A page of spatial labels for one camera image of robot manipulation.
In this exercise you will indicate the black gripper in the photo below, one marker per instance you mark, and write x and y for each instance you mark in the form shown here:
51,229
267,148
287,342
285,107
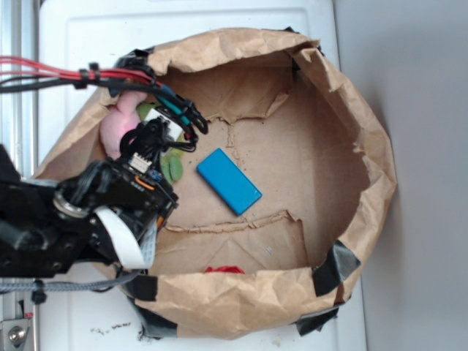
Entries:
137,198

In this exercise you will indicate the pink plush bunny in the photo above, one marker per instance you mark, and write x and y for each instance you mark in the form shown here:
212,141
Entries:
122,118

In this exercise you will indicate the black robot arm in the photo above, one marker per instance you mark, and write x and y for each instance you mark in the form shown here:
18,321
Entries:
46,227

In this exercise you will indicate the green plush toy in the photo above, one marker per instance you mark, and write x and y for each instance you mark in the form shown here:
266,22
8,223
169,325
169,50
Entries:
170,161

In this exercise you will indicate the blue rectangular block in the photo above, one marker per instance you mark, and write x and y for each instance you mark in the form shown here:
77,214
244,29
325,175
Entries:
229,182

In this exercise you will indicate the red crumpled paper ball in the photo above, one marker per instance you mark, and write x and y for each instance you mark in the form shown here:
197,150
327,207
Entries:
225,269

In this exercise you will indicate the brown paper bag bin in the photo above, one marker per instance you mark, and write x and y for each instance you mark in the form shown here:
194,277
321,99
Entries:
306,138

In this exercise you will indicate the silver corner bracket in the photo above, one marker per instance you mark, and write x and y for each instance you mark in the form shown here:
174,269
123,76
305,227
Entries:
14,334

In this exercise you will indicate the aluminium frame rail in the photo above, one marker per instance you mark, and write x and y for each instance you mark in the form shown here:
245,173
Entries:
19,115

